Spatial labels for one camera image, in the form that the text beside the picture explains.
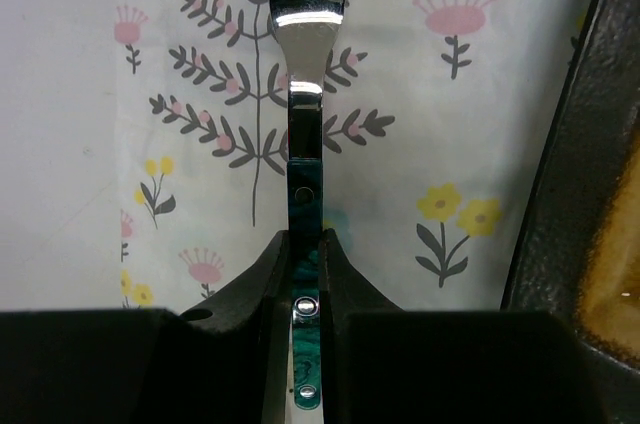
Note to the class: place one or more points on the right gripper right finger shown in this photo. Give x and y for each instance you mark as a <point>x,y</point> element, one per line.
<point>349,303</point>

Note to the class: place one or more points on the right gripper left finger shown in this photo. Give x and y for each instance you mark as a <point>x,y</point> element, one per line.
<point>225,359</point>

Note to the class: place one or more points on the square black yellow plate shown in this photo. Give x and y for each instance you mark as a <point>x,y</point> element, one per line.
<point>588,145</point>

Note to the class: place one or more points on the floral animal print cloth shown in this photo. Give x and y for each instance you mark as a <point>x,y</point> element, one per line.
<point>412,128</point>

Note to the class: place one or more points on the silver fork teal handle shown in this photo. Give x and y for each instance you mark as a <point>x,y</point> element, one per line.
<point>306,31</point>

